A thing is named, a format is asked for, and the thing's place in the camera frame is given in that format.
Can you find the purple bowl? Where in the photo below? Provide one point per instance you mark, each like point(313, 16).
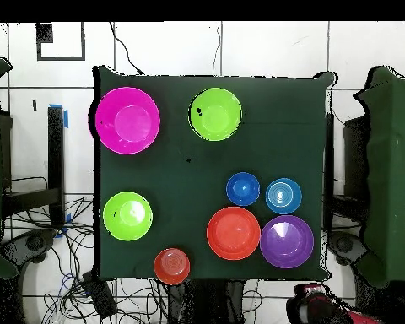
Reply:
point(287, 243)

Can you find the large orange bowl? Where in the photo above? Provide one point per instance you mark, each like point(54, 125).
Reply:
point(233, 234)

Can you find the light blue translucent bowl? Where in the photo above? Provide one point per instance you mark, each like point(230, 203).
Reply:
point(283, 196)

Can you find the small dark blue bowl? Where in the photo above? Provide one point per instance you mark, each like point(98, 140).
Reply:
point(243, 189)

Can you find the small translucent orange bowl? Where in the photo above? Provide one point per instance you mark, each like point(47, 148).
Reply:
point(171, 266)

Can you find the large green bowl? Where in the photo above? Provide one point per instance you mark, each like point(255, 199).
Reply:
point(127, 216)
point(216, 114)

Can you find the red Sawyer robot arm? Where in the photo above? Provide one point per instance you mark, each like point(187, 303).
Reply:
point(324, 310)

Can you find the black office chair base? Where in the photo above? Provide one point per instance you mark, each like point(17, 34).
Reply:
point(344, 244)
point(33, 243)

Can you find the dark green table cloth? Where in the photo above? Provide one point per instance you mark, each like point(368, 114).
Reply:
point(175, 175)

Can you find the black floor box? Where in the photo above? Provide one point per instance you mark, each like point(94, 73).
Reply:
point(99, 293)

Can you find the large pink bowl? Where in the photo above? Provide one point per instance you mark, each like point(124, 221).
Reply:
point(128, 121)

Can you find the blue tape strip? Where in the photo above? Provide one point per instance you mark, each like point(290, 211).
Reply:
point(66, 118)

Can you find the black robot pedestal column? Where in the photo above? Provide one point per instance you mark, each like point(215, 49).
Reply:
point(206, 303)

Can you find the black floor frame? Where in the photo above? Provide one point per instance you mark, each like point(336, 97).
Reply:
point(44, 33)

